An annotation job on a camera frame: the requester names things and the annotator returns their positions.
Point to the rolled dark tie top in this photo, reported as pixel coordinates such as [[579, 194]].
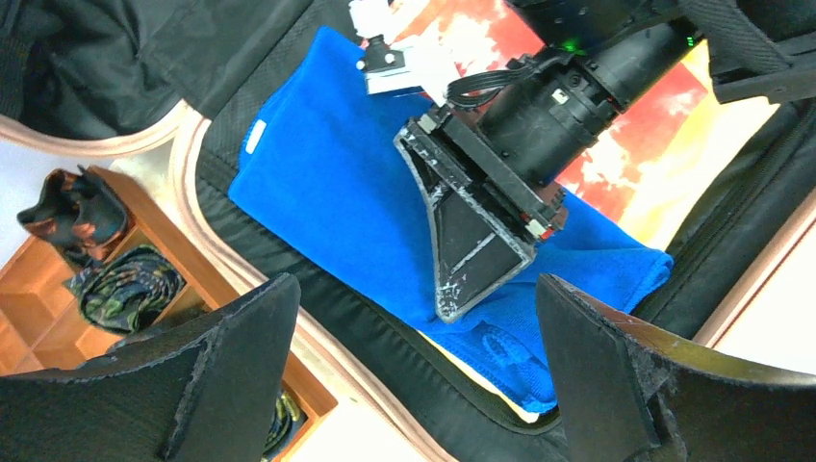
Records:
[[79, 215]]

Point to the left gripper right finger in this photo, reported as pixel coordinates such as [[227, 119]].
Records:
[[628, 390]]

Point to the blue towel cloth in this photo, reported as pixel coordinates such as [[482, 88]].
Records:
[[320, 171]]

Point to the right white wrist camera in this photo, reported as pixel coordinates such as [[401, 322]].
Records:
[[399, 66]]

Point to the rolled green patterned tie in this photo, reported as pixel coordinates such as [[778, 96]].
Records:
[[127, 294]]

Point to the rolled dark brown tie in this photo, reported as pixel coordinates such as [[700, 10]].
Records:
[[288, 419]]

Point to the red white cloth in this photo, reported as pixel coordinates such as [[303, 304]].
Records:
[[501, 134]]

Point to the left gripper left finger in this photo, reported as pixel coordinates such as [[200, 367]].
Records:
[[204, 390]]

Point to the pink suitcase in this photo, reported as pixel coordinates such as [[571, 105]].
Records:
[[94, 78]]

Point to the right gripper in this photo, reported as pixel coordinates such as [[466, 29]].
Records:
[[473, 258]]

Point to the yellow cloth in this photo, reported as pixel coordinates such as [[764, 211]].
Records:
[[651, 166]]

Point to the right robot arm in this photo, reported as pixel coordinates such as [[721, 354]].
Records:
[[756, 49]]

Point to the wooden compartment tray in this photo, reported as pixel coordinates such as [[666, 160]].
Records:
[[41, 325]]

